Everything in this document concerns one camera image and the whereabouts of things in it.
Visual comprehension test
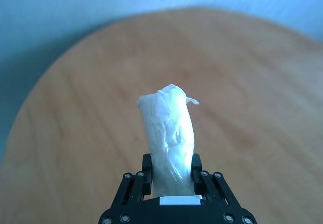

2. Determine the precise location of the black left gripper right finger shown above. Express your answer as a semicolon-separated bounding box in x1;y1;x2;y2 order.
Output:
190;153;239;207

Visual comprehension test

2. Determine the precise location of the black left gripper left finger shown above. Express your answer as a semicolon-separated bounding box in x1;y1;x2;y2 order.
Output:
112;153;153;211

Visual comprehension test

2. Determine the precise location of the white plastic-wrapped sandbag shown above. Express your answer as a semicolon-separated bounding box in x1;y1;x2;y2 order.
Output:
137;83;201;198

